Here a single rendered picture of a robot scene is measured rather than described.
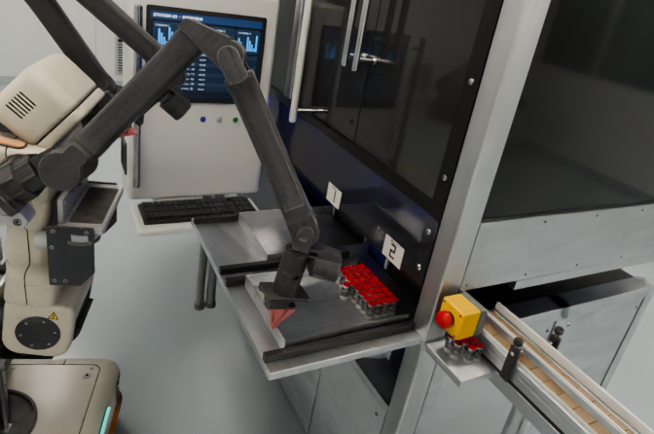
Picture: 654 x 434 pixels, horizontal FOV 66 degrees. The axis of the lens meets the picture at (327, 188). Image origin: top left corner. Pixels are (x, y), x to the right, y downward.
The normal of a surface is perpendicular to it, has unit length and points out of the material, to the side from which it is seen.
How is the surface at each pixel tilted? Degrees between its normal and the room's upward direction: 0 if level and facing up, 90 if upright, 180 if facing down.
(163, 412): 0
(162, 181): 90
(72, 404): 0
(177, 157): 90
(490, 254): 90
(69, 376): 0
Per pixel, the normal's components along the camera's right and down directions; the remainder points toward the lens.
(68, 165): 0.09, 0.29
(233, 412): 0.16, -0.90
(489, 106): -0.88, 0.05
